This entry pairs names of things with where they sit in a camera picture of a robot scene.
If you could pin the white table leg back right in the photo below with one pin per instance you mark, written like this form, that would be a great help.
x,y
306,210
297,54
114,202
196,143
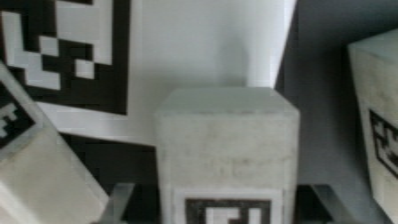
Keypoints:
x,y
373,59

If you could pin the white table leg centre right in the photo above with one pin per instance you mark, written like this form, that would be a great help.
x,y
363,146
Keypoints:
x,y
228,156

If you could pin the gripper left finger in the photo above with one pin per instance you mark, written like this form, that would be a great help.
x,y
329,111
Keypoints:
x,y
118,204

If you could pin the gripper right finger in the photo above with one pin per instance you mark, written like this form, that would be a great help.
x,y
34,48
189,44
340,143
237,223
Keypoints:
x,y
341,216

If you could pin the white square table top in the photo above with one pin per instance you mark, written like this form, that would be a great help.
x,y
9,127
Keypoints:
x,y
50,193

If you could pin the white sheet with tags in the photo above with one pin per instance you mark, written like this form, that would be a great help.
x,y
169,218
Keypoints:
x,y
103,53

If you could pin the white table leg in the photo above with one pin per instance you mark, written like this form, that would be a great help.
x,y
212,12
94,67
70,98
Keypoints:
x,y
373,59
228,156

